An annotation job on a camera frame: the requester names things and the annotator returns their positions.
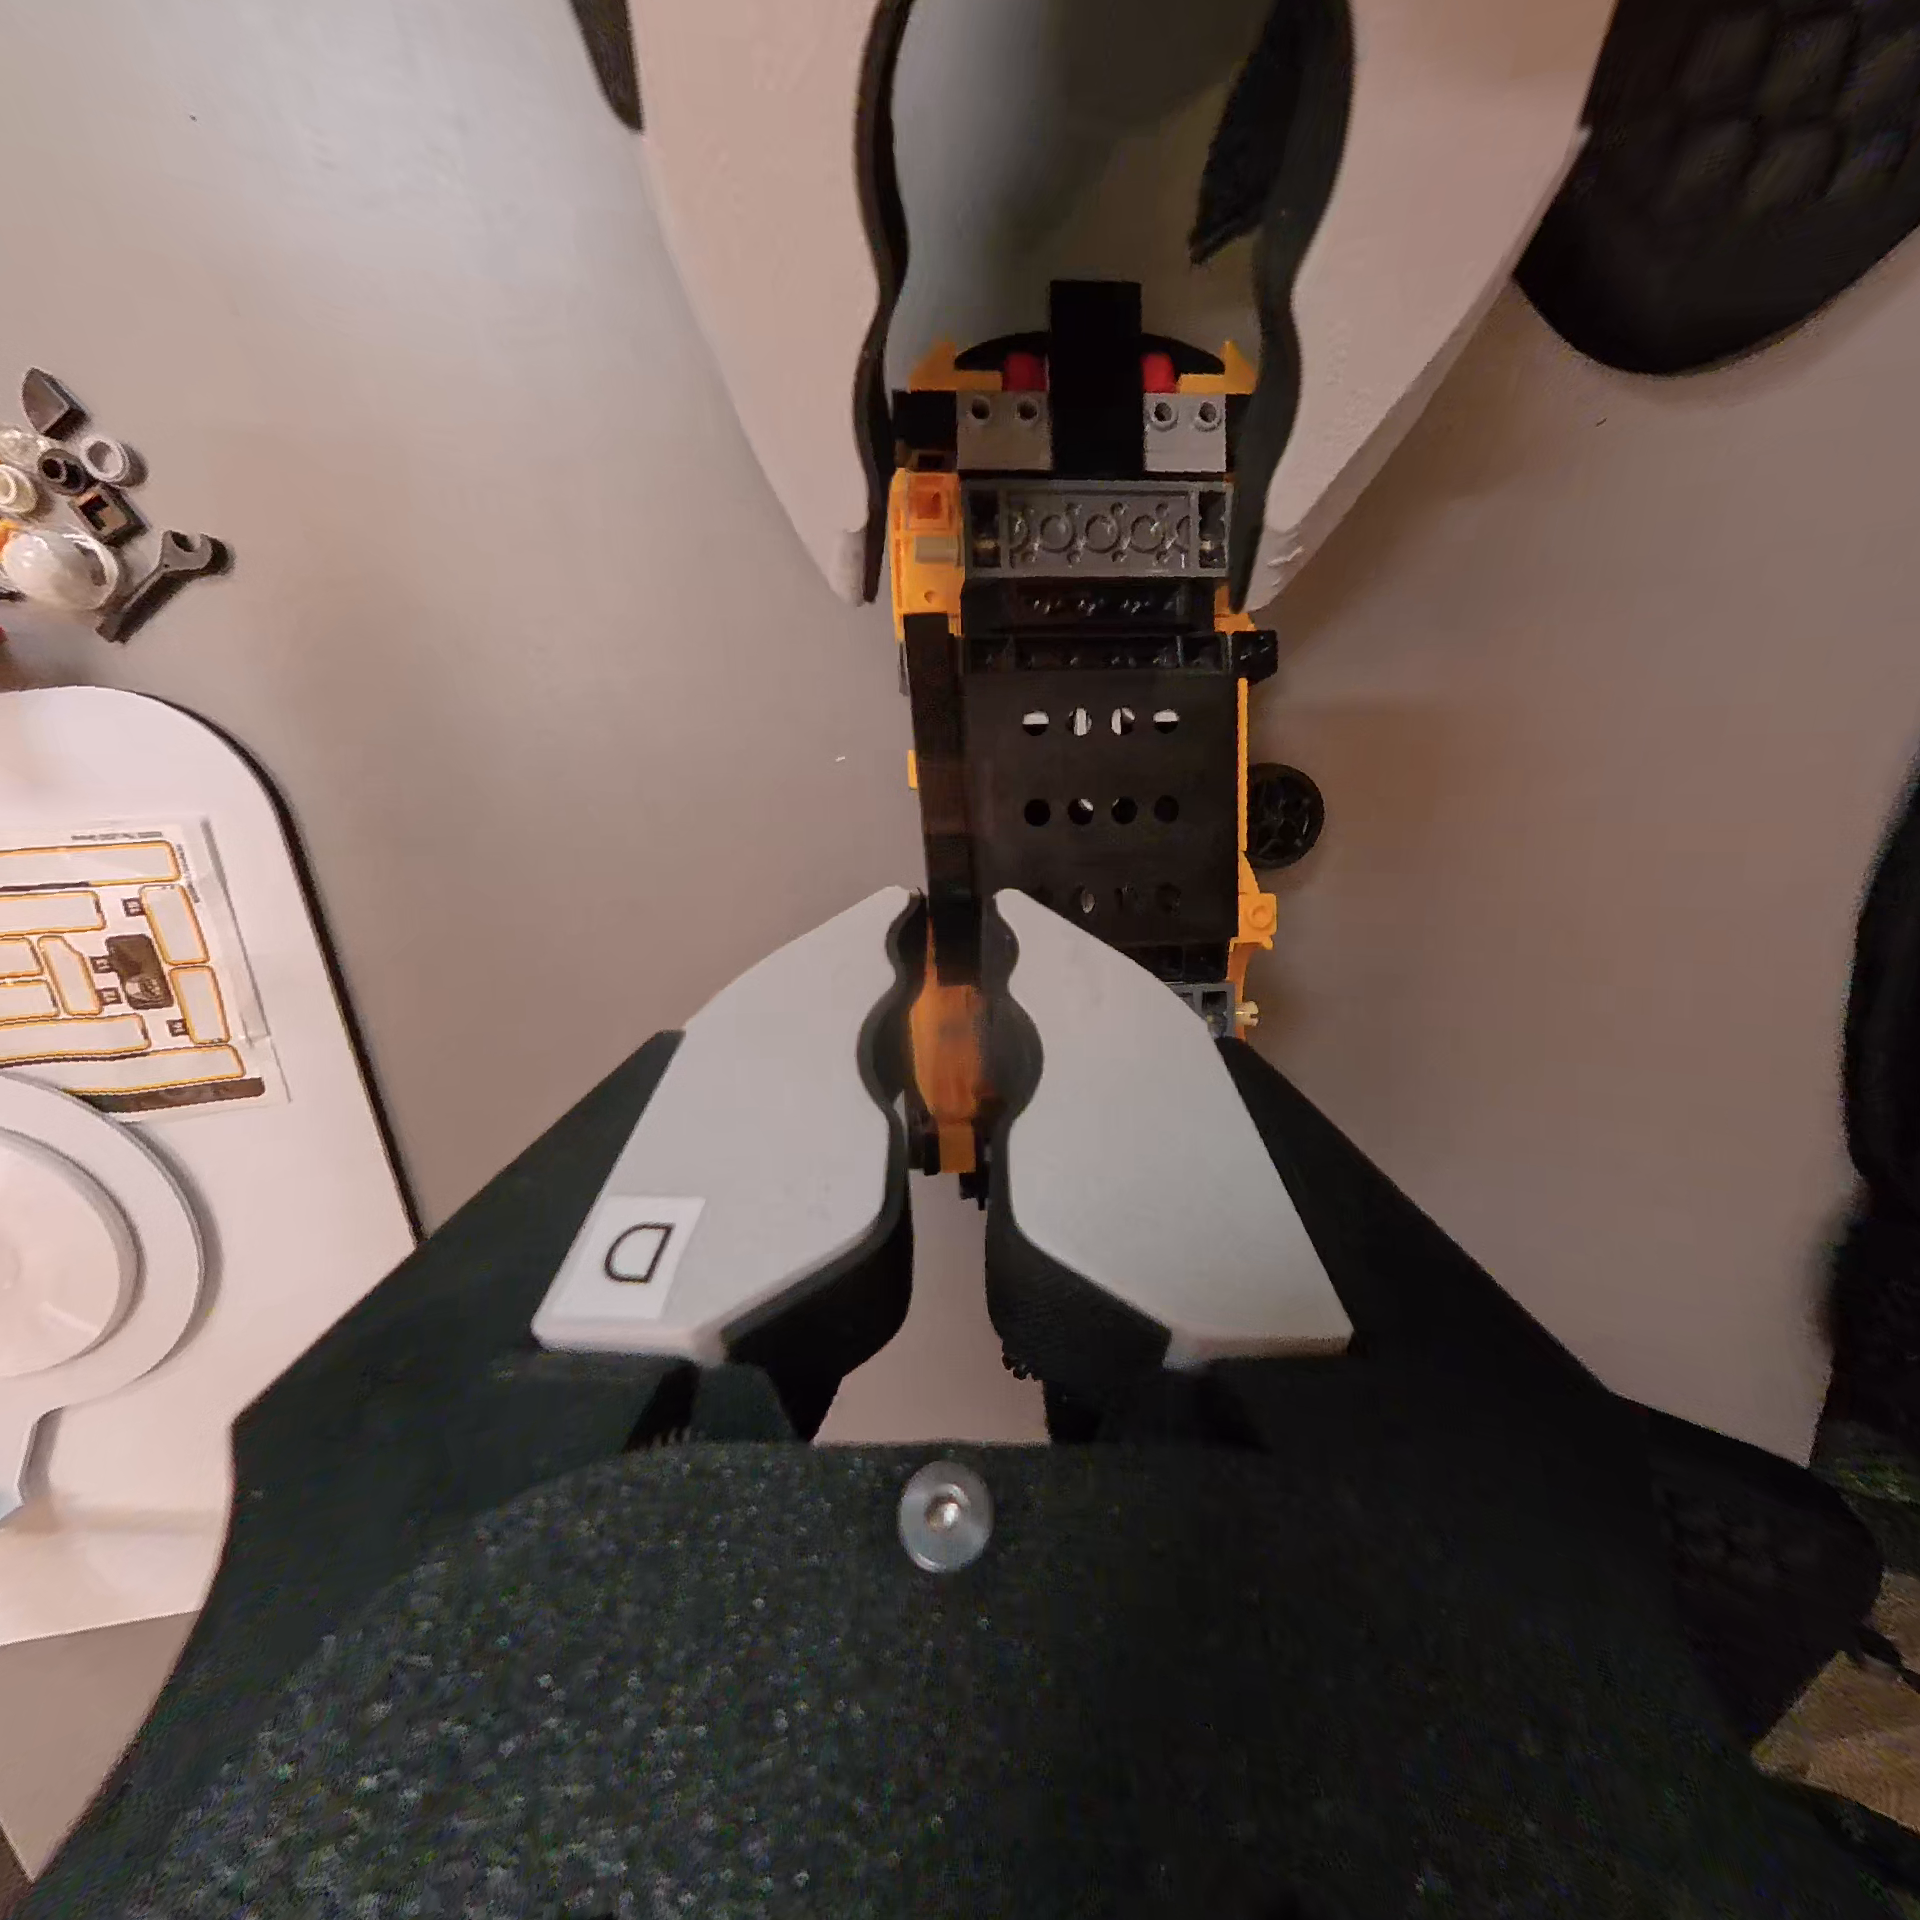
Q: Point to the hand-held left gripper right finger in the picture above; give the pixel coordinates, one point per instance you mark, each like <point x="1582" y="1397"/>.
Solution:
<point x="1155" y="1185"/>

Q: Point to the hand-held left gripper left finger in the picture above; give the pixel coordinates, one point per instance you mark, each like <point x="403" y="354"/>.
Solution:
<point x="751" y="1170"/>

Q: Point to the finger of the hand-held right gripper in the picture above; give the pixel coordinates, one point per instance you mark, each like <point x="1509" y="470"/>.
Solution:
<point x="1442" y="180"/>
<point x="751" y="225"/>

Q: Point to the black lego wheel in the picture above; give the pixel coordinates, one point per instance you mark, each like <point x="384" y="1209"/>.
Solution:
<point x="1288" y="812"/>

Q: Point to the yellow lego car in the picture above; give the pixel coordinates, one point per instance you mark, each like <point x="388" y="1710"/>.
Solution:
<point x="1109" y="779"/>

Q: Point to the lego sticker sheet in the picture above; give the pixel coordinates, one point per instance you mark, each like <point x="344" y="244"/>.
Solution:
<point x="106" y="961"/>

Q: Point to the small white yellow lego piece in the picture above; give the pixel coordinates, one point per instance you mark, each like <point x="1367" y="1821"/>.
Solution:
<point x="84" y="510"/>

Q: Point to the black textured chair armrest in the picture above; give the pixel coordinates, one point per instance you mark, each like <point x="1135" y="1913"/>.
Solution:
<point x="1724" y="180"/>

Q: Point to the white metal book stand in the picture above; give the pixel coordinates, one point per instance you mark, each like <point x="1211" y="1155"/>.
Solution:
<point x="300" y="1201"/>

